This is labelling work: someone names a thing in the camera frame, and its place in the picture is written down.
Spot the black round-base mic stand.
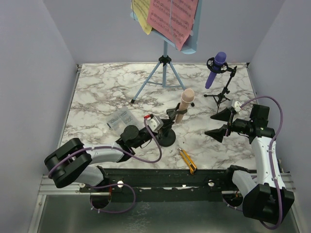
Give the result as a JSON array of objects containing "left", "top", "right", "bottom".
[{"left": 156, "top": 103, "right": 187, "bottom": 147}]

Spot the beige microphone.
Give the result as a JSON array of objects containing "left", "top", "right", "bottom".
[{"left": 175, "top": 88, "right": 195, "bottom": 123}]

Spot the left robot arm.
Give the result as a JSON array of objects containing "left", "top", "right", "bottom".
[{"left": 44, "top": 115, "right": 176, "bottom": 192}]

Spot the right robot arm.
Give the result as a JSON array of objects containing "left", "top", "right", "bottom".
[{"left": 205, "top": 100, "right": 294, "bottom": 227}]

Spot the yellow utility knife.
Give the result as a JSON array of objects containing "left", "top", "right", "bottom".
[{"left": 178, "top": 148, "right": 197, "bottom": 175}]

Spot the clear plastic screw box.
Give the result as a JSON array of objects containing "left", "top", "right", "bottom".
[{"left": 106, "top": 106, "right": 142, "bottom": 135}]

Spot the black tripod mic stand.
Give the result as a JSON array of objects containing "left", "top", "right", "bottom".
[{"left": 203, "top": 62, "right": 237, "bottom": 113}]

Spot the light blue music stand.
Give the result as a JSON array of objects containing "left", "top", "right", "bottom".
[{"left": 131, "top": 0, "right": 202, "bottom": 104}]

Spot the purple microphone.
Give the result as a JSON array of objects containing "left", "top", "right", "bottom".
[{"left": 205, "top": 51, "right": 226, "bottom": 89}]

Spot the pink sheet music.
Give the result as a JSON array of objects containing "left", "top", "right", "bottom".
[{"left": 147, "top": 0, "right": 199, "bottom": 51}]

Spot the yellow sheet music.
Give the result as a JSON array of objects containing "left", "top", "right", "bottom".
[{"left": 131, "top": 0, "right": 152, "bottom": 35}]

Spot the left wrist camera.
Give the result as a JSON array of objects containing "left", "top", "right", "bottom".
[{"left": 144, "top": 115, "right": 164, "bottom": 132}]

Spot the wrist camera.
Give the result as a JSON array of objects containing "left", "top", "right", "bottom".
[
  {"left": 144, "top": 115, "right": 164, "bottom": 132},
  {"left": 227, "top": 100, "right": 242, "bottom": 114}
]

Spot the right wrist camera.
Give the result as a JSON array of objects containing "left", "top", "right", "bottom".
[{"left": 227, "top": 100, "right": 242, "bottom": 114}]

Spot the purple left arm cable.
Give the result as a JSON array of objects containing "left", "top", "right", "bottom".
[{"left": 47, "top": 117, "right": 163, "bottom": 215}]

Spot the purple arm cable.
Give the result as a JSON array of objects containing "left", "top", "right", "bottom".
[
  {"left": 47, "top": 117, "right": 163, "bottom": 215},
  {"left": 223, "top": 96, "right": 285, "bottom": 230}
]

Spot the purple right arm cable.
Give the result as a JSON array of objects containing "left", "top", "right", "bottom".
[{"left": 223, "top": 96, "right": 285, "bottom": 230}]

